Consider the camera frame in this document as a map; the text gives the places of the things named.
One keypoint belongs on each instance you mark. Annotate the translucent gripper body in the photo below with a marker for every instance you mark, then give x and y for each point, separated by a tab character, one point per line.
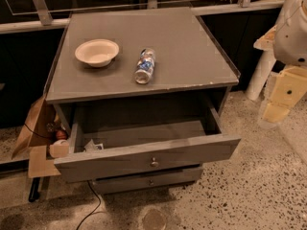
292	38

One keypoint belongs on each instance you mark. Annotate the grey top drawer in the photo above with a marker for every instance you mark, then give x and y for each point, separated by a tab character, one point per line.
144	135

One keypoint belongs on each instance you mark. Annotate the grey drawer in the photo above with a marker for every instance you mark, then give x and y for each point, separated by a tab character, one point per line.
145	181
144	135

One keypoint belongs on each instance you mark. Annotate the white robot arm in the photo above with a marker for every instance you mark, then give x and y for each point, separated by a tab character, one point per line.
287	40

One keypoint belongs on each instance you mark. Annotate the grey bottom drawer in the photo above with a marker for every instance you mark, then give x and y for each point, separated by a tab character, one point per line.
145	181

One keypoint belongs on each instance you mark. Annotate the grey wooden drawer cabinet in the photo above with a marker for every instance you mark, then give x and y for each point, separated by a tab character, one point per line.
187	60

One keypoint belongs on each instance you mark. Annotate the clear plastic water bottle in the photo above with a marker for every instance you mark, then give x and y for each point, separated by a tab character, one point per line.
145	66

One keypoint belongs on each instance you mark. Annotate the white paper bowl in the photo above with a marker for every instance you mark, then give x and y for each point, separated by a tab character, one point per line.
97	53

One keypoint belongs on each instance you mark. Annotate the crumpled white packet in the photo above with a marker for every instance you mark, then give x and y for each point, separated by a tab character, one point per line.
91	146

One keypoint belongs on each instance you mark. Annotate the white tape roll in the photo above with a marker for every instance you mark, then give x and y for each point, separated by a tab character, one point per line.
59	149

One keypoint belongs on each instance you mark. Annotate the brown cardboard box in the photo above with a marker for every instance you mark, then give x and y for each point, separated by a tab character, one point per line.
34	138

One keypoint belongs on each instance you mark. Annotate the white slanted post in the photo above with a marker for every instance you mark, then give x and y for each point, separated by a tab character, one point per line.
260	75

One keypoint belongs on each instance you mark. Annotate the metal railing frame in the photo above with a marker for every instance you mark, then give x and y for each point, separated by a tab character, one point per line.
41	7

